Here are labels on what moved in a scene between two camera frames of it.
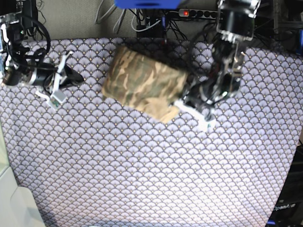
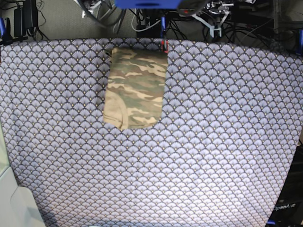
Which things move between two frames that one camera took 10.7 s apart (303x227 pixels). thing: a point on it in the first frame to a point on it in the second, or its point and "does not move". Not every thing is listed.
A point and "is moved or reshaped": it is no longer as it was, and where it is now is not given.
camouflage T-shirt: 137,81 is moved or reshaped
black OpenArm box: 288,210 does not move
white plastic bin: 19,206 does not move
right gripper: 202,92 to 214,8
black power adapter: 29,17 does not move
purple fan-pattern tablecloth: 89,162 does not move
